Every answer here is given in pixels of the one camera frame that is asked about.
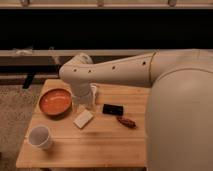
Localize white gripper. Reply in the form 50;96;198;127
72;92;93;109

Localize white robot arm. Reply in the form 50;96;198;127
59;49;213;171

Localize orange ceramic bowl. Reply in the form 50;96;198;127
39;88;72;116

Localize beige rectangular sponge block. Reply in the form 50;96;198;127
73;110;93;129

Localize black rectangular box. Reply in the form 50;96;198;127
102;104;123;116

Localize wooden table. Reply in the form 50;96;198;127
16;84;149;168

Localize dark red snack packet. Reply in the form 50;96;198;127
117;117;136;128

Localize white cup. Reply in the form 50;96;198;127
28;125;53;150

